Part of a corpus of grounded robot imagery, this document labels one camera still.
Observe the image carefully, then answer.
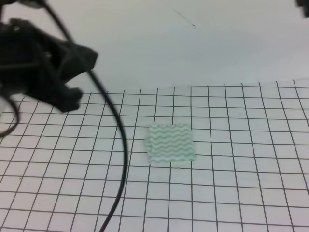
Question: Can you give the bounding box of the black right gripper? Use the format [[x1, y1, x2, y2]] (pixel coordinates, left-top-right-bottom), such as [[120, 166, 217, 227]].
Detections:
[[295, 0, 309, 18]]

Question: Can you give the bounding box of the green wavy striped towel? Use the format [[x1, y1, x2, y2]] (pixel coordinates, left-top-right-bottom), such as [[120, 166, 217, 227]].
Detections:
[[144, 124, 196, 163]]

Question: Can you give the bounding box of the black camera cable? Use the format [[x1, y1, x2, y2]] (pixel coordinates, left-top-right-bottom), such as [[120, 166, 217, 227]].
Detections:
[[38, 0, 128, 232]]

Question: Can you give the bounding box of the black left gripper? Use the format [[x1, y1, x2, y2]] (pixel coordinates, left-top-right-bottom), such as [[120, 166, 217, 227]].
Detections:
[[0, 19, 98, 113]]

